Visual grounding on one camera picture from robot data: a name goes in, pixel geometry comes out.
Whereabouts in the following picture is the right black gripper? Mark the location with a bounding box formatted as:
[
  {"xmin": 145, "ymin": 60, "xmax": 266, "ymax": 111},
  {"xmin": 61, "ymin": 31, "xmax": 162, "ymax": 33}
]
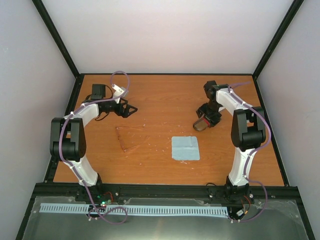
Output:
[{"xmin": 196, "ymin": 101, "xmax": 222, "ymax": 128}]

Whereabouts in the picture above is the brown fabric sunglasses pouch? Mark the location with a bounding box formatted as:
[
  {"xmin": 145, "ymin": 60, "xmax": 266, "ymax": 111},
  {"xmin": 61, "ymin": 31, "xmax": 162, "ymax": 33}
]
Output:
[{"xmin": 193, "ymin": 117, "xmax": 211, "ymax": 132}]

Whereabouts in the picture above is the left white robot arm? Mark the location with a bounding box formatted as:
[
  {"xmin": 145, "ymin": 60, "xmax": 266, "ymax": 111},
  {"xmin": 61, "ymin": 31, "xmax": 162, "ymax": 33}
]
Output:
[{"xmin": 49, "ymin": 83, "xmax": 138, "ymax": 202}]

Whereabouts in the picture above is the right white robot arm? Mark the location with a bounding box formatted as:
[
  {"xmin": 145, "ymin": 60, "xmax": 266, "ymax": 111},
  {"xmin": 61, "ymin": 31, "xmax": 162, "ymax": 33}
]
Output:
[{"xmin": 193, "ymin": 80, "xmax": 270, "ymax": 203}]

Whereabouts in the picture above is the light blue cleaning cloth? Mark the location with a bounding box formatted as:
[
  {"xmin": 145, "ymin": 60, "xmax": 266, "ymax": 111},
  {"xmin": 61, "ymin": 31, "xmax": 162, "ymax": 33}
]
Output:
[{"xmin": 171, "ymin": 136, "xmax": 200, "ymax": 161}]

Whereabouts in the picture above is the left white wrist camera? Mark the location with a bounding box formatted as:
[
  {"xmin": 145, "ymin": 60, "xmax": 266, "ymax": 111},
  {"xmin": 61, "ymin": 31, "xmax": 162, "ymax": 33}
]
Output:
[{"xmin": 111, "ymin": 84, "xmax": 129, "ymax": 104}]

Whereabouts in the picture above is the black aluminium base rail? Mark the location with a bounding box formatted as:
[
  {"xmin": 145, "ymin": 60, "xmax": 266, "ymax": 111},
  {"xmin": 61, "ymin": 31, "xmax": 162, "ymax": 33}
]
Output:
[{"xmin": 33, "ymin": 182, "xmax": 301, "ymax": 204}]

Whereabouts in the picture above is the light blue slotted cable duct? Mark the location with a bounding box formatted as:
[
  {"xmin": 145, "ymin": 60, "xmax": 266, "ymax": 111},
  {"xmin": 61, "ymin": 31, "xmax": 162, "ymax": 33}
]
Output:
[{"xmin": 39, "ymin": 203, "xmax": 229, "ymax": 218}]

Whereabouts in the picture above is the black left frame post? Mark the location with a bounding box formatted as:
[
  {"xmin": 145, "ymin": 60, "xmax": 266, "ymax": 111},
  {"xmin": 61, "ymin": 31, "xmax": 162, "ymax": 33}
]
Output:
[{"xmin": 32, "ymin": 0, "xmax": 80, "ymax": 78}]

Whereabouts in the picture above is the black frame post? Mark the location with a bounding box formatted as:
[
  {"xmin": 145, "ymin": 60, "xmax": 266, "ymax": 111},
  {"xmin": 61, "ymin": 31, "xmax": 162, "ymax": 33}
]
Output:
[
  {"xmin": 32, "ymin": 0, "xmax": 80, "ymax": 78},
  {"xmin": 252, "ymin": 0, "xmax": 304, "ymax": 81}
]

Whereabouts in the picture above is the black right frame post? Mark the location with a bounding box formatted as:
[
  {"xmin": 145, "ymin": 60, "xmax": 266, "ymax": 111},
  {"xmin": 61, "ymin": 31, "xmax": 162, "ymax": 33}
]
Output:
[{"xmin": 252, "ymin": 0, "xmax": 304, "ymax": 81}]

